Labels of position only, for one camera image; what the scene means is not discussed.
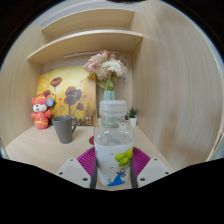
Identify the grey mug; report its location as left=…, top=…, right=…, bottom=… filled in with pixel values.
left=51, top=114, right=78, bottom=145

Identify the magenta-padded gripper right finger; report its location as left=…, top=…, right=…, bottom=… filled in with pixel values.
left=129, top=147, right=173, bottom=190

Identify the yellow poppy flower painting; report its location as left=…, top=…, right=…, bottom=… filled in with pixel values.
left=36, top=64, right=98, bottom=127

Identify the red plush toy figure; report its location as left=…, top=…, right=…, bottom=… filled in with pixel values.
left=30, top=93, right=55, bottom=131

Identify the light wooden shelf board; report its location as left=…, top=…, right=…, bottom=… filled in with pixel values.
left=41, top=8, right=136, bottom=38
left=27, top=29, right=144, bottom=65

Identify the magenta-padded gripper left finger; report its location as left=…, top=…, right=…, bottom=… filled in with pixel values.
left=55, top=147, right=98, bottom=190

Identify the white light bar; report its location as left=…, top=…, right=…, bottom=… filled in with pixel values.
left=63, top=50, right=111, bottom=59

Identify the pale green vase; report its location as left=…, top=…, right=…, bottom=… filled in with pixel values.
left=102, top=89, right=117, bottom=102

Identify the pink and white flower bouquet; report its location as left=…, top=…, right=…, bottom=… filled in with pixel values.
left=83, top=49, right=129, bottom=92

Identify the clear plastic water bottle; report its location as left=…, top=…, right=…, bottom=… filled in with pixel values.
left=93, top=99, right=136, bottom=188

